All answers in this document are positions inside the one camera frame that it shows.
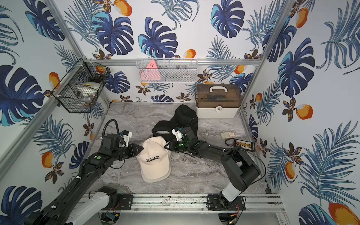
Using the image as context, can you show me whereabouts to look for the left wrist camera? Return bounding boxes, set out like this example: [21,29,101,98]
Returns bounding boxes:
[120,130,132,147]

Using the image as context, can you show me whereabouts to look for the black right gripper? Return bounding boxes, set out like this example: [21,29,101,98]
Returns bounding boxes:
[163,139,190,152]

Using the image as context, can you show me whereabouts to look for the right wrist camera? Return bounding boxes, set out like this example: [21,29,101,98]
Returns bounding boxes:
[172,129,183,142]

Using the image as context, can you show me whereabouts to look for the black cap with white label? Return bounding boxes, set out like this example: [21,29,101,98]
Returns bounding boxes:
[151,121,179,142]

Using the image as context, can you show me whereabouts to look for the black board with connectors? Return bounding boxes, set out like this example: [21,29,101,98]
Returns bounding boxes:
[225,138,256,152]

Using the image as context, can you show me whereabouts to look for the brown lid storage box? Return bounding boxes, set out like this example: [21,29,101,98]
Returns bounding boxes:
[196,84,242,119]

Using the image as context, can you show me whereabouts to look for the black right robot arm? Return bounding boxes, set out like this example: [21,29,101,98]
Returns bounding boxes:
[165,127,261,202]

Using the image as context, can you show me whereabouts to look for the cream Colorado cap back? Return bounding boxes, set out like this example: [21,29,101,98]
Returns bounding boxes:
[136,136,171,183]

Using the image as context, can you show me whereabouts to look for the black cap right rear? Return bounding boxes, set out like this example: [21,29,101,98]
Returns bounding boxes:
[170,105,198,135]

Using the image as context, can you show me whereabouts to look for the black wire basket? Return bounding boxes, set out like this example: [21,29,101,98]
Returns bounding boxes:
[51,58,111,113]

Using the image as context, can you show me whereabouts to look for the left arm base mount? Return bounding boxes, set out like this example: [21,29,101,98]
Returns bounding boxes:
[65,187,134,225]

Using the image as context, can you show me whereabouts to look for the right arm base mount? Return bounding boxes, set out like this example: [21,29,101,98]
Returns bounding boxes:
[206,193,246,211]

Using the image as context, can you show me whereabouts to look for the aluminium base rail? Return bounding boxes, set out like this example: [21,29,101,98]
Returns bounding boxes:
[56,193,285,213]

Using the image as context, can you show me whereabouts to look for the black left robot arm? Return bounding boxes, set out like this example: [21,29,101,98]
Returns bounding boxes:
[24,134,143,225]

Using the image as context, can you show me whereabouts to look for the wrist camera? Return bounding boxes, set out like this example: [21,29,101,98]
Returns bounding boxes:
[120,130,132,147]
[172,129,183,142]

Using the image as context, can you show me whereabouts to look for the pink triangle card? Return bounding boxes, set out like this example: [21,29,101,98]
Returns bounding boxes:
[140,60,161,82]

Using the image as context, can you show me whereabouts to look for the clear wall shelf basket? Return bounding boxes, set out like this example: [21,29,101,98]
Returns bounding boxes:
[136,58,198,83]

